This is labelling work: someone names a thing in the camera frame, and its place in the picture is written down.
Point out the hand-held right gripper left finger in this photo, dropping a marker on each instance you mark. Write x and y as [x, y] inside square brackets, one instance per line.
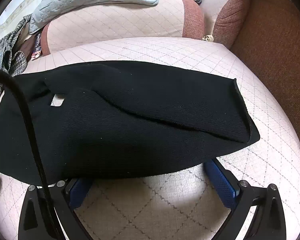
[78, 192]

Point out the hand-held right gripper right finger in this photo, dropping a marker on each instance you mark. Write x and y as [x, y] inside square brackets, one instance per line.
[221, 182]

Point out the black pants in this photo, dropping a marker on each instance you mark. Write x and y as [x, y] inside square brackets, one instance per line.
[127, 130]

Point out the brown sofa with pink cover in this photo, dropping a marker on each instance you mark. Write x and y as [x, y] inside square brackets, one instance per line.
[165, 52]

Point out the colourful small packet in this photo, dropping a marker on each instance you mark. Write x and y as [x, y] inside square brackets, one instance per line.
[36, 51]

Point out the houndstooth jacket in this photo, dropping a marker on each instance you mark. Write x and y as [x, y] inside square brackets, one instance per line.
[17, 57]

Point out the narrow pink red back cushion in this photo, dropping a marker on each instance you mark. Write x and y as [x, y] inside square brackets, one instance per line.
[227, 15]

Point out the wide pink red back cushion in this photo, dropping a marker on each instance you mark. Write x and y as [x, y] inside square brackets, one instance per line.
[115, 25]

